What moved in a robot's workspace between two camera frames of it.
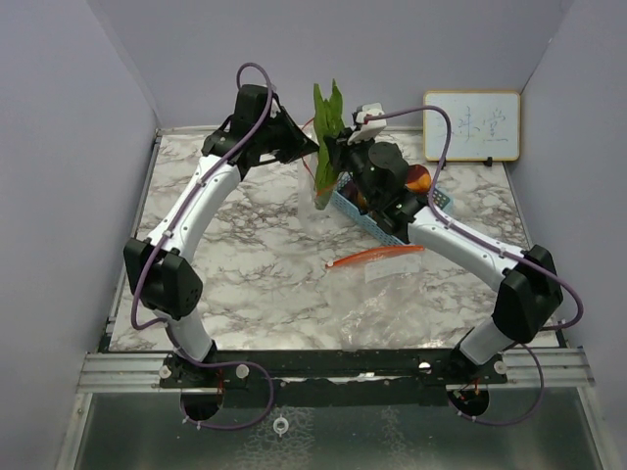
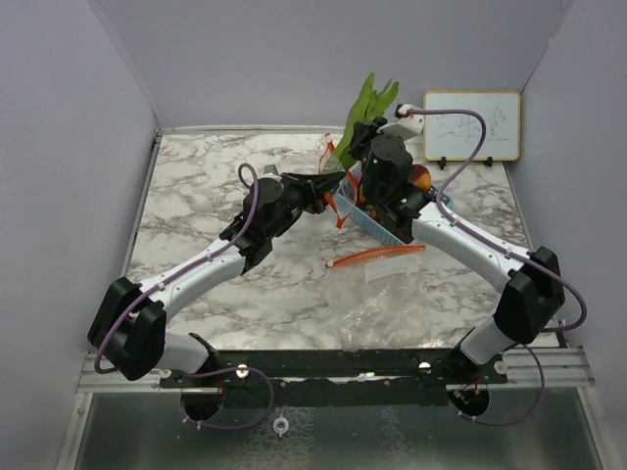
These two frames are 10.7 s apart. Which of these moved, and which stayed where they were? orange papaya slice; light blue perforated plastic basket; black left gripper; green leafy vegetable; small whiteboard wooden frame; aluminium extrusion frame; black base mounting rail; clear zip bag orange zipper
Moved: clear zip bag orange zipper; black left gripper; green leafy vegetable
Stayed: light blue perforated plastic basket; black base mounting rail; orange papaya slice; aluminium extrusion frame; small whiteboard wooden frame
